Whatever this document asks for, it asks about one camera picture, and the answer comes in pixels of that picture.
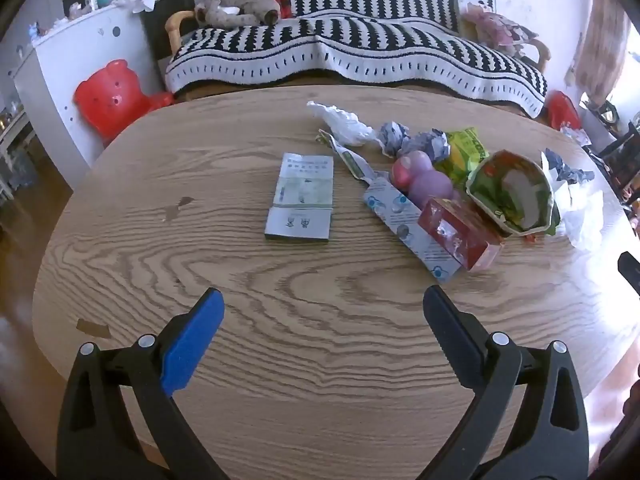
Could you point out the red bear-shaped stool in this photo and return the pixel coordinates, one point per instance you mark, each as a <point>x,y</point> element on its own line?
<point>112,97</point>

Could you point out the brown plush toy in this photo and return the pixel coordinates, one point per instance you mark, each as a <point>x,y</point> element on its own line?
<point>235,2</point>

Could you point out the red plastic item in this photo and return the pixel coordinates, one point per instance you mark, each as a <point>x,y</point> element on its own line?
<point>564,110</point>

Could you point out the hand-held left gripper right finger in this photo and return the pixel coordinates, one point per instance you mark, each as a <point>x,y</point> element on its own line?
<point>450,332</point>

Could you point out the white tissue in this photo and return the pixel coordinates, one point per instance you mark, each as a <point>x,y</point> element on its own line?
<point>582,220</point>
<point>345,122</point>

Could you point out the green and red snack bag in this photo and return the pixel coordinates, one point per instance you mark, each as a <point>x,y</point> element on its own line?
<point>505,195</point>

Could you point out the torn green-white wrapper strip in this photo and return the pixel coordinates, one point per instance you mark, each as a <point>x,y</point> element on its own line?
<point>352,160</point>

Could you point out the black and white striped blanket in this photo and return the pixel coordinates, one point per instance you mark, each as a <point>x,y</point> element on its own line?
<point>350,45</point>

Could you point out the pink plush doll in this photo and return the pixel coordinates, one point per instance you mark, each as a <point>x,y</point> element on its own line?
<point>495,27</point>

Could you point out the flattened blue-white cardboard box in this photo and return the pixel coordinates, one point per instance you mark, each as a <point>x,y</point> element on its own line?
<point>400,217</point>

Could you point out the wooden sofa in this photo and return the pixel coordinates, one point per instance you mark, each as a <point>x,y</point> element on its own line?
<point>175,25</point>

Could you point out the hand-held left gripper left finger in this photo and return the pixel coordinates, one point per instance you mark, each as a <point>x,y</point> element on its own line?
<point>192,345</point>

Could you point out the white cabinet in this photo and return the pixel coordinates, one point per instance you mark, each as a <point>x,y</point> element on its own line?
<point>60,65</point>

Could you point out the dark chair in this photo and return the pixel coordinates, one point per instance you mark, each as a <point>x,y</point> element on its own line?
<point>622,160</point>

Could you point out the red cardboard box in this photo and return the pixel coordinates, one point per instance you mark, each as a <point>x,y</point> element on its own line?
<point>457,232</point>

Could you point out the crumpled grey paper ball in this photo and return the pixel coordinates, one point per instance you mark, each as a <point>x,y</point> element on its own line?
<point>565,169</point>
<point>430,144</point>
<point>394,139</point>

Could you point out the folded printed paper leaflet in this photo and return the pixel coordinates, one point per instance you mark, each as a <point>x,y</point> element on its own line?
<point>302,190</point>

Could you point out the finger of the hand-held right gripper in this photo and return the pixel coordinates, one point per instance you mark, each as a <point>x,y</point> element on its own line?
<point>631,272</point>

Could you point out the yellow-green snack packet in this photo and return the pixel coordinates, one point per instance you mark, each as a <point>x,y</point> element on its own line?
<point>465,152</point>

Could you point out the pink patterned curtain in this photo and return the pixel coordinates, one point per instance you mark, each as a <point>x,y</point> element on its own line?
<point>602,35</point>

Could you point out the brown tape piece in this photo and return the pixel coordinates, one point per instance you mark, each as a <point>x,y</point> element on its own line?
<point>94,329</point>

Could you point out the pink round toy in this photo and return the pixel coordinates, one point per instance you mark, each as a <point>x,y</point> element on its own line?
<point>425,180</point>

